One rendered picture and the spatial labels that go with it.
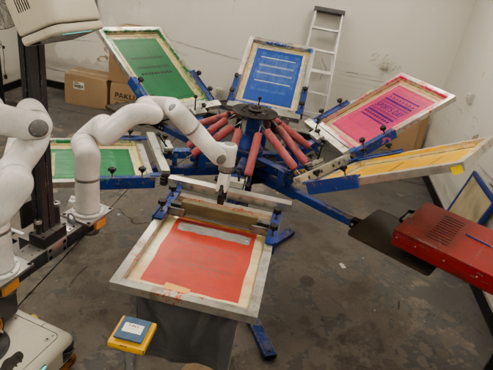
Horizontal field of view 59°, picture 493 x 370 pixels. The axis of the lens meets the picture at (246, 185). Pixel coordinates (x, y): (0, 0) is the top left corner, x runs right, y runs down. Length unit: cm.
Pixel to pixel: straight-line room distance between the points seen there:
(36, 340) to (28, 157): 137
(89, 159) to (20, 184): 44
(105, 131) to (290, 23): 452
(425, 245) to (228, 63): 450
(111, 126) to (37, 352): 129
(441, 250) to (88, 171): 159
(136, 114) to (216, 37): 453
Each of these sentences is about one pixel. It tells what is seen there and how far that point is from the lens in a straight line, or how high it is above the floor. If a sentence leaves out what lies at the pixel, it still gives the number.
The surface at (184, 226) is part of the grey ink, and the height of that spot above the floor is 96.
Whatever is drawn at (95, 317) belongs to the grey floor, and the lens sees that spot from 307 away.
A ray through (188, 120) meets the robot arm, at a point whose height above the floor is 154.
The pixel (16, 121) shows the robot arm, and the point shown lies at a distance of 132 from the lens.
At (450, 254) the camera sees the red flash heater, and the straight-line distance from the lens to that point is 224.
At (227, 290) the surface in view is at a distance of 184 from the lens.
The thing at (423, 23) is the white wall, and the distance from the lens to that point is 610.
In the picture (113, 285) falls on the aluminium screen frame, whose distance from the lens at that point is 180.
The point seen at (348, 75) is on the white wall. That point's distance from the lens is 610.
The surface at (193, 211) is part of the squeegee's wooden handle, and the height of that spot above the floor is 102.
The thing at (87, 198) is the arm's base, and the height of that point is 122.
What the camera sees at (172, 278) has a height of 96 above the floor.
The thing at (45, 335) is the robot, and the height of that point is 28.
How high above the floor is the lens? 216
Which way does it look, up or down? 27 degrees down
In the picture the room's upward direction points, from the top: 10 degrees clockwise
